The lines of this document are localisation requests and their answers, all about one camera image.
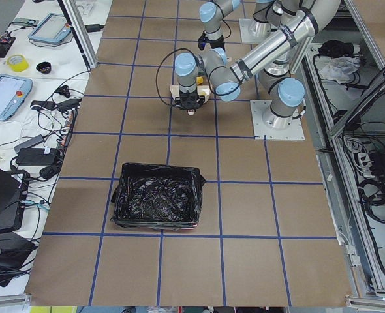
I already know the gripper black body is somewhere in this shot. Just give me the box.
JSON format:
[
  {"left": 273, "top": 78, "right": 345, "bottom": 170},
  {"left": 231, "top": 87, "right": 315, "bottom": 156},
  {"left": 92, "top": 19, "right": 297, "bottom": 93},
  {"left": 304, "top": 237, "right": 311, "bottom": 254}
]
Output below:
[
  {"left": 174, "top": 91, "right": 205, "bottom": 112},
  {"left": 198, "top": 31, "right": 225, "bottom": 51}
]

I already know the beige dustpan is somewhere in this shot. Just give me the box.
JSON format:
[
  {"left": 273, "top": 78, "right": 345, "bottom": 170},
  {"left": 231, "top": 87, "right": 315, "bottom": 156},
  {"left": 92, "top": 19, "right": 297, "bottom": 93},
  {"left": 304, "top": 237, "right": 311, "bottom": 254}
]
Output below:
[{"left": 169, "top": 85, "right": 211, "bottom": 115}]

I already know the yellow green sponge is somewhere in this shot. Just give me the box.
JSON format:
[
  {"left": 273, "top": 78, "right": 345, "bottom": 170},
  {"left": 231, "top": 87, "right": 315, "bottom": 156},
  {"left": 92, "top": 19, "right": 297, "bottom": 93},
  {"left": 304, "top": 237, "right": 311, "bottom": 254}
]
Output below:
[{"left": 196, "top": 76, "right": 204, "bottom": 85}]

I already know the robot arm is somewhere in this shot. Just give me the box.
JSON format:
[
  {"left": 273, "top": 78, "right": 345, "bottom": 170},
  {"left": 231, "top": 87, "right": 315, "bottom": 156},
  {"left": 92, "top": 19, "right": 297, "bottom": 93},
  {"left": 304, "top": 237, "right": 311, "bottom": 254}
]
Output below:
[
  {"left": 198, "top": 0, "right": 241, "bottom": 51},
  {"left": 174, "top": 0, "right": 340, "bottom": 112}
]

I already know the black bag lined bin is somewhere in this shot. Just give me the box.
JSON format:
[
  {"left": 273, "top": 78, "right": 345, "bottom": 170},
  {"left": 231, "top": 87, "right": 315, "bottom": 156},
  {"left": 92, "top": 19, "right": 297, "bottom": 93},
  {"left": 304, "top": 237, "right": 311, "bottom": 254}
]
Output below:
[{"left": 111, "top": 162, "right": 206, "bottom": 229}]

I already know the white crumpled cloth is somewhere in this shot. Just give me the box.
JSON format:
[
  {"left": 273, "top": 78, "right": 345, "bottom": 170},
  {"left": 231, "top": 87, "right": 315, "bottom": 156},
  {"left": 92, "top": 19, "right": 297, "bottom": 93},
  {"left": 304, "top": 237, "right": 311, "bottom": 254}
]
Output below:
[{"left": 319, "top": 56, "right": 361, "bottom": 84}]

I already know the blue teach pendant far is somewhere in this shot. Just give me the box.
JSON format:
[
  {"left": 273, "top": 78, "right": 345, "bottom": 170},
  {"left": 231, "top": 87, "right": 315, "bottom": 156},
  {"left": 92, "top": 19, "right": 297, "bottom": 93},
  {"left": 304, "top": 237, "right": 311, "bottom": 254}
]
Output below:
[{"left": 28, "top": 13, "right": 71, "bottom": 46}]

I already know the blue teach pendant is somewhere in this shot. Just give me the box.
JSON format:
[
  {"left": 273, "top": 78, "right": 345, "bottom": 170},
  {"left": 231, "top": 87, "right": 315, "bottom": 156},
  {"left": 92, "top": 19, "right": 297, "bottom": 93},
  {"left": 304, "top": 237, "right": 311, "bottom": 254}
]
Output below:
[
  {"left": 0, "top": 74, "right": 33, "bottom": 121},
  {"left": 28, "top": 13, "right": 71, "bottom": 46}
]

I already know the black power adapter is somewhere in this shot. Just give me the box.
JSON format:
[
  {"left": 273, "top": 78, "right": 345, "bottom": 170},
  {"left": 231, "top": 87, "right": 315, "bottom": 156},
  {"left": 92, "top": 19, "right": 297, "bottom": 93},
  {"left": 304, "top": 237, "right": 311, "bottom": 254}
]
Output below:
[{"left": 16, "top": 148, "right": 61, "bottom": 166}]

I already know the yellow tape roll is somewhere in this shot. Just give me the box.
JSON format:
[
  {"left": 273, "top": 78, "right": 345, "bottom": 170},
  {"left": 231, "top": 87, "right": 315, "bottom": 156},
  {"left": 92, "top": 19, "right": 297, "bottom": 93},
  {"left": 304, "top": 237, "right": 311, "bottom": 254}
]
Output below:
[{"left": 7, "top": 54, "right": 29, "bottom": 72}]

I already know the blue teach pendant near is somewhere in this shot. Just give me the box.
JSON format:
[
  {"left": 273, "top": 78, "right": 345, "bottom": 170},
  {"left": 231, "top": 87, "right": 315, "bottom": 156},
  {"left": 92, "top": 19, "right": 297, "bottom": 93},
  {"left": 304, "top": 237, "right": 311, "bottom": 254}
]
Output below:
[{"left": 0, "top": 74, "right": 33, "bottom": 121}]

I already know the black laptop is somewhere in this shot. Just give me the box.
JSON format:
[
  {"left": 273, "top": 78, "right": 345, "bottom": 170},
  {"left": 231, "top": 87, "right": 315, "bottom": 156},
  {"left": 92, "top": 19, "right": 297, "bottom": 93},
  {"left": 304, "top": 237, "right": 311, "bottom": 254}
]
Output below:
[{"left": 0, "top": 168, "right": 29, "bottom": 233}]

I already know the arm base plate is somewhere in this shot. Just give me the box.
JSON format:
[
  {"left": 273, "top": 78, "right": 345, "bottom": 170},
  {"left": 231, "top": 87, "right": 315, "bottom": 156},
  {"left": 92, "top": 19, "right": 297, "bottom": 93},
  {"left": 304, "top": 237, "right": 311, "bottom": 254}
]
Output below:
[
  {"left": 250, "top": 100, "right": 305, "bottom": 142},
  {"left": 239, "top": 18, "right": 276, "bottom": 44}
]

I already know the aluminium frame post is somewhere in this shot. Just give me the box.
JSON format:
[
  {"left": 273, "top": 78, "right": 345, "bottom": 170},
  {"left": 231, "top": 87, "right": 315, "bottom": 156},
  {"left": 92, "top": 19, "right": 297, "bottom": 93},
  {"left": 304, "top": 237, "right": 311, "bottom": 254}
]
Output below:
[{"left": 57, "top": 0, "right": 98, "bottom": 70}]

